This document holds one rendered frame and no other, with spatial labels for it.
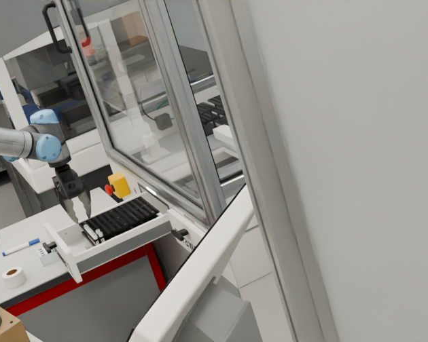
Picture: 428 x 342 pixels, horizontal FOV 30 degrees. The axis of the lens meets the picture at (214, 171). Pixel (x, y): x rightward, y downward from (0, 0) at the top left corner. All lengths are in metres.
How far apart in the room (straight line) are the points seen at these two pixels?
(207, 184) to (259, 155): 1.25
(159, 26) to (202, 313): 0.70
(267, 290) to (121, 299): 0.74
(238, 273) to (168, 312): 0.77
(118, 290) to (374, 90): 2.03
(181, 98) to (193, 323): 0.62
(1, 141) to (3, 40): 1.02
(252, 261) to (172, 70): 0.56
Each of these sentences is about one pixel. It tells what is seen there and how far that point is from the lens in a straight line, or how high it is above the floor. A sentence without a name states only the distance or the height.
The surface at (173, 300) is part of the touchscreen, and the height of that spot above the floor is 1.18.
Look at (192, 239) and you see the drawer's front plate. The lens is 2.28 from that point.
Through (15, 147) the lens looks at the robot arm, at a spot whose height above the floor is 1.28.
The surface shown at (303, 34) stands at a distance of 0.78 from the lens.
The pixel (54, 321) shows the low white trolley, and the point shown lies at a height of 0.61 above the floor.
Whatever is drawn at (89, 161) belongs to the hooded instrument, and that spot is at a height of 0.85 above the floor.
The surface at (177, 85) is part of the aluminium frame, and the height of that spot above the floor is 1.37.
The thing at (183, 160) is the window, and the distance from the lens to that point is 2.16.
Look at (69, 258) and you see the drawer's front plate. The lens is 2.40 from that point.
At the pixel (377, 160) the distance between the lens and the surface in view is 0.85.
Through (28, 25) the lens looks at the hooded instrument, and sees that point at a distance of 3.20.
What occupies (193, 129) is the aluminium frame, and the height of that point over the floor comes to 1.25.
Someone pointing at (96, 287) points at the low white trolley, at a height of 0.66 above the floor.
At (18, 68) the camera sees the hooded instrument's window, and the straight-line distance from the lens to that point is 3.23.
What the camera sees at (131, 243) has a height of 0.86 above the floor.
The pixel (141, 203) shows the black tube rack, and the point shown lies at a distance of 2.60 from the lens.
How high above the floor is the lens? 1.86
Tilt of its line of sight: 21 degrees down
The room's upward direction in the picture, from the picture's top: 17 degrees counter-clockwise
